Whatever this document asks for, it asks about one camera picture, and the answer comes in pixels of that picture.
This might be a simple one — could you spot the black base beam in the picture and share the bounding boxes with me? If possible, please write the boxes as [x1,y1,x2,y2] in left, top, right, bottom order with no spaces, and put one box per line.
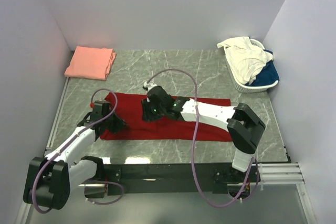
[83,163,260,198]

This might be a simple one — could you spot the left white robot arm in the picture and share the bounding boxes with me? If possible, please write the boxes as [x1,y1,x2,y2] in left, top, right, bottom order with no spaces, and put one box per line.
[23,100,126,214]

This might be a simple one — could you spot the white laundry basket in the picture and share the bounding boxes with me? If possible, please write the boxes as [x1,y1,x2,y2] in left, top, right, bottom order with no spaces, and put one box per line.
[217,36,280,93]

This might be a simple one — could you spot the white t shirt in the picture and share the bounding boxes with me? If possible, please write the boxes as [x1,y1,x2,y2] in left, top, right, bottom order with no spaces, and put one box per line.
[217,36,274,85]

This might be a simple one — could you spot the aluminium rail frame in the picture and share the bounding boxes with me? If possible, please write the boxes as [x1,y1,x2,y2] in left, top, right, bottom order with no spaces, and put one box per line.
[23,49,307,223]

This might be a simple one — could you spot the blue t shirt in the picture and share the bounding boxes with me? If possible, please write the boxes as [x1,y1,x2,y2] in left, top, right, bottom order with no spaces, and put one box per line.
[249,49,279,87]

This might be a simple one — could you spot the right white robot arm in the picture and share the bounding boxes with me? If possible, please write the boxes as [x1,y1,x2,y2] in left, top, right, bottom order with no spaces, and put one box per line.
[141,82,266,182]

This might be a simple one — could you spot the red t shirt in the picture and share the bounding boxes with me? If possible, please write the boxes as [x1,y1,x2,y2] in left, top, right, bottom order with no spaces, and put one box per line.
[100,93,232,142]

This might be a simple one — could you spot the folded pink t shirt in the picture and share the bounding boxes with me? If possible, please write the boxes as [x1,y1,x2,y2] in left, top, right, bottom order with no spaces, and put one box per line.
[65,46,116,80]

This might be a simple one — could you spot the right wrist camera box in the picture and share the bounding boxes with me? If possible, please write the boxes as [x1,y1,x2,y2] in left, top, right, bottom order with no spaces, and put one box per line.
[142,81,157,92]

